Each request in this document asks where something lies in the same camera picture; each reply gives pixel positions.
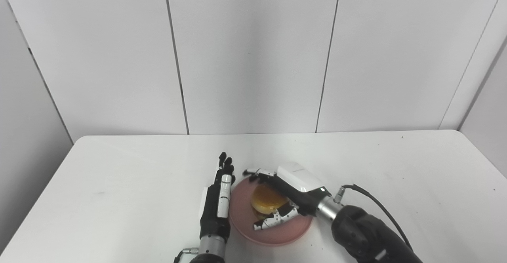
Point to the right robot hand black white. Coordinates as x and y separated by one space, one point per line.
295 189

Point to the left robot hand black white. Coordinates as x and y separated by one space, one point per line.
216 211

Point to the toy hamburger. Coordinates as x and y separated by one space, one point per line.
267 199

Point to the pink plate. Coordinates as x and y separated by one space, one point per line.
273 231

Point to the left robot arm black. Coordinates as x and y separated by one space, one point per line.
210 251

